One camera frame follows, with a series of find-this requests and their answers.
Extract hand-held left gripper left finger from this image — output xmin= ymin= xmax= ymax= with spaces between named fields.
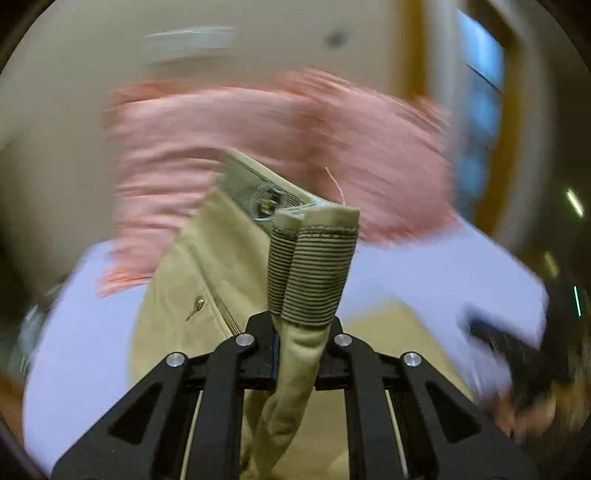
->
xmin=51 ymin=313 xmax=280 ymax=480

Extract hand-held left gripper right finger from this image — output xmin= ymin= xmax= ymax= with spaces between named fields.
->
xmin=315 ymin=316 xmax=540 ymax=480

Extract khaki pants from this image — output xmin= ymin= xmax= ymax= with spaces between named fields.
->
xmin=131 ymin=148 xmax=476 ymax=480

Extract person's right hand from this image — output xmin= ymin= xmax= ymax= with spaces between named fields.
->
xmin=496 ymin=392 xmax=566 ymax=437

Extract pink blanket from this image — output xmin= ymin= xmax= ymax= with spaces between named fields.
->
xmin=97 ymin=68 xmax=462 ymax=297

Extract lavender bed sheet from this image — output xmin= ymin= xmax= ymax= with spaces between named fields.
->
xmin=22 ymin=220 xmax=551 ymax=477

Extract window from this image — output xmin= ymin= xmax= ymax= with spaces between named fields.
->
xmin=455 ymin=10 xmax=506 ymax=222

